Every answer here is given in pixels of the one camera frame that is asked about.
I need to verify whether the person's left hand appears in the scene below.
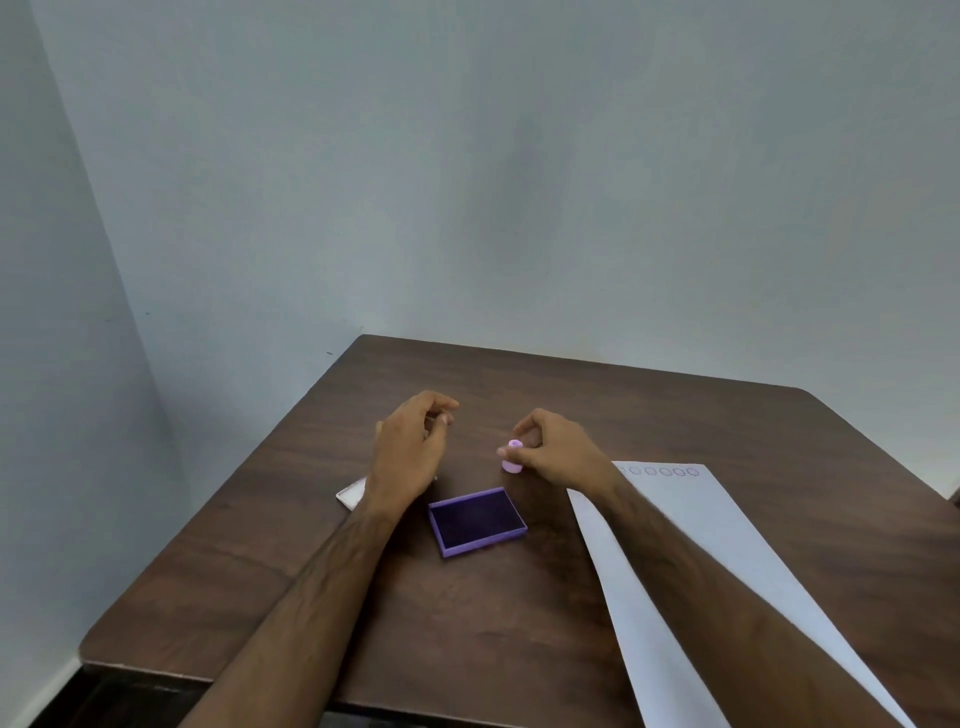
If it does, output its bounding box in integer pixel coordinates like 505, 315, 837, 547
363, 390, 461, 520

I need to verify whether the white ink pad lid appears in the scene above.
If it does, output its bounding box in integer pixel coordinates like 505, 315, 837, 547
336, 474, 439, 513

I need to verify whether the purple ink pad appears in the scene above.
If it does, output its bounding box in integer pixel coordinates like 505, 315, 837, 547
428, 487, 529, 560

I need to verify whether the white paper sheet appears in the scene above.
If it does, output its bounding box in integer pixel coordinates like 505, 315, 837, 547
566, 461, 918, 728

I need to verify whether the person's right forearm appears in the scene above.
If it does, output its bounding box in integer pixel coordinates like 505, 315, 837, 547
592, 474, 903, 728

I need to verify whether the person's right hand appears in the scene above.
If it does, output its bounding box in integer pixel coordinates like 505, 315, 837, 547
496, 408, 625, 501

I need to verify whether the person's left forearm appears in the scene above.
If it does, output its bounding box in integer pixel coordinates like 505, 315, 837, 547
177, 496, 400, 728

